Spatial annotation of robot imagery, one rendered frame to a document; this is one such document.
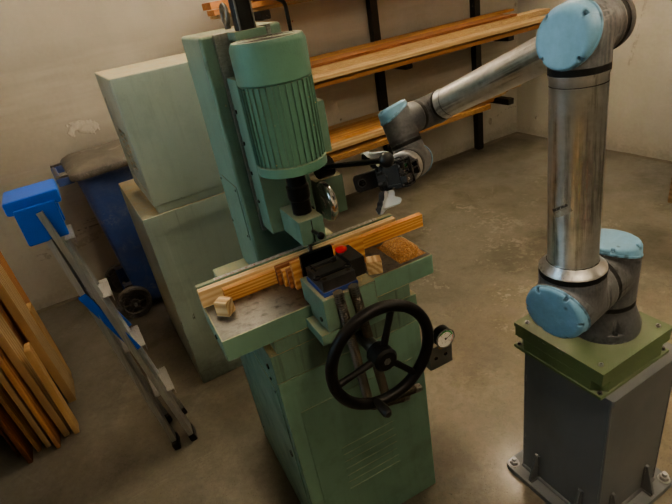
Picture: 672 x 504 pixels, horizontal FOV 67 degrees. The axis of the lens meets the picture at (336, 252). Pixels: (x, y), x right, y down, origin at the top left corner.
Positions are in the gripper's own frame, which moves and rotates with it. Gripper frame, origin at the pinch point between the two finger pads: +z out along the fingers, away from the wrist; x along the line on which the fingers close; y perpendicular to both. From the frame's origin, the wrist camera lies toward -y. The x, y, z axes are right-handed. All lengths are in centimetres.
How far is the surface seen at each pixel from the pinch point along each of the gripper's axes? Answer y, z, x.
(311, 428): -31, 11, 60
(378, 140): -88, -235, -4
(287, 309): -23.2, 14.7, 23.4
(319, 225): -16.5, -0.7, 7.1
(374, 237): -10.8, -18.7, 17.0
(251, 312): -31.9, 17.6, 21.9
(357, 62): -81, -218, -57
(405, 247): -0.6, -14.4, 20.3
